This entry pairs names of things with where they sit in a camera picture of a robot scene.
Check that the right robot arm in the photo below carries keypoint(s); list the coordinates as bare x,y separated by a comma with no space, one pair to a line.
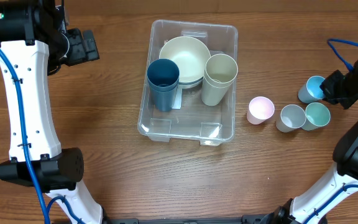
341,180

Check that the small grey cup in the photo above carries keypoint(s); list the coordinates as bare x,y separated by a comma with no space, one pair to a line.
291,118

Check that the dark blue bowl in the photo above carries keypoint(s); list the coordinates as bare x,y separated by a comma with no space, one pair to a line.
189,82

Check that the small light blue cup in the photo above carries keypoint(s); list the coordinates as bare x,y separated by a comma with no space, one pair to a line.
311,91

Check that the white label in bin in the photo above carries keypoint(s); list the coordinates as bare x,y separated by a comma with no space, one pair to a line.
178,99

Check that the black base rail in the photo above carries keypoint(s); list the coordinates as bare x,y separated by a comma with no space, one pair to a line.
197,220

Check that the cream tall cup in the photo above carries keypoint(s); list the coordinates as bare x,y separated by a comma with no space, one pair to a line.
221,70
212,93

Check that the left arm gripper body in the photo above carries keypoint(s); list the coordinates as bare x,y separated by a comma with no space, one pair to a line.
78,51

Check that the dark blue tall cup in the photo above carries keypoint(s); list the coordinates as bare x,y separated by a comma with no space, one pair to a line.
163,96
163,75

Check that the small green cup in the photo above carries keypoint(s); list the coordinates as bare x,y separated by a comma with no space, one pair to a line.
317,116

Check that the small pink cup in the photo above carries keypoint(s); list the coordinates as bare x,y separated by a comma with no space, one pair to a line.
260,109

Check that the large cream bowl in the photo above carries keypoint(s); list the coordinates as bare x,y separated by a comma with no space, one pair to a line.
190,55

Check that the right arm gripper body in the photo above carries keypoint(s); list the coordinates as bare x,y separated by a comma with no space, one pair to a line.
346,94

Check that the clear plastic storage bin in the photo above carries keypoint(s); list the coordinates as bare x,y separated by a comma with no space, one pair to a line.
210,125

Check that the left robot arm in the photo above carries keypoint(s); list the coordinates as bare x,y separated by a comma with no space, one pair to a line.
35,42

